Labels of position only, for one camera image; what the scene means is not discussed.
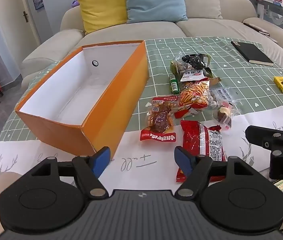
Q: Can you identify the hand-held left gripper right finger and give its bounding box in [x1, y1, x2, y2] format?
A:
[174, 146, 254, 200]

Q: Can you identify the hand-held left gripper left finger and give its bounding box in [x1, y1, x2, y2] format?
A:
[31, 147, 111, 200]

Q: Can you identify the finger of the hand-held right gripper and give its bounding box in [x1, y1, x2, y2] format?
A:
[246, 126, 283, 153]

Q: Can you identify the large red snack packet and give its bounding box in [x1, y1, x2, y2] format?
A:
[175, 120, 226, 182]

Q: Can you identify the red braised meat packet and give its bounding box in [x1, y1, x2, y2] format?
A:
[139, 95, 179, 143]

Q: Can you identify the clear candy bag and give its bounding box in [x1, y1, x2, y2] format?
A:
[213, 100, 239, 130]

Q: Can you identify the clear bag of white balls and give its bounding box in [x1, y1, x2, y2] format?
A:
[207, 87, 234, 109]

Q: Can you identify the orange stick snack packet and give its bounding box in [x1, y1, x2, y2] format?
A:
[174, 77, 211, 119]

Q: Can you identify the green sausage packet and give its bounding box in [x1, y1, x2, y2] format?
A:
[169, 74, 181, 95]

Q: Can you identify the orange cardboard box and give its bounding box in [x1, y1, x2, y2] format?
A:
[15, 40, 149, 158]

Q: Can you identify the white printed sheet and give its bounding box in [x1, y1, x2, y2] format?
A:
[0, 105, 283, 195]

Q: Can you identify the green grid tablecloth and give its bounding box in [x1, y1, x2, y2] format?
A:
[0, 37, 283, 155]

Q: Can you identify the black notebook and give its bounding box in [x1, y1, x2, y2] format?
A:
[231, 41, 274, 67]

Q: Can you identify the white red label snack packet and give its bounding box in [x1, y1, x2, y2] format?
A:
[180, 69, 206, 82]

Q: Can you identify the brown book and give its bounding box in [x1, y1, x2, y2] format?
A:
[243, 22, 270, 36]

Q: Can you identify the beige sofa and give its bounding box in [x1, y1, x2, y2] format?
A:
[20, 0, 283, 90]

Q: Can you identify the yellow pillow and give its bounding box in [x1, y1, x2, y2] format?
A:
[76, 0, 127, 34]

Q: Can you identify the light blue pillow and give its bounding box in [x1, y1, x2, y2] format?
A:
[123, 0, 189, 24]

